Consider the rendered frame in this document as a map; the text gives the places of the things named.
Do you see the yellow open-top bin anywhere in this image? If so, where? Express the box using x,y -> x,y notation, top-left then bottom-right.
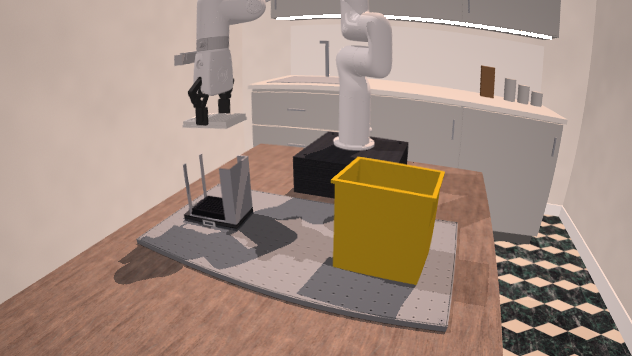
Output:
331,157 -> 445,285

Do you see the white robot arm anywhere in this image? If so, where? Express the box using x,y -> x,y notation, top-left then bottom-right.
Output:
174,0 -> 392,150

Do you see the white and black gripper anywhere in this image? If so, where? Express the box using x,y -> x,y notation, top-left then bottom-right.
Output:
188,48 -> 234,126

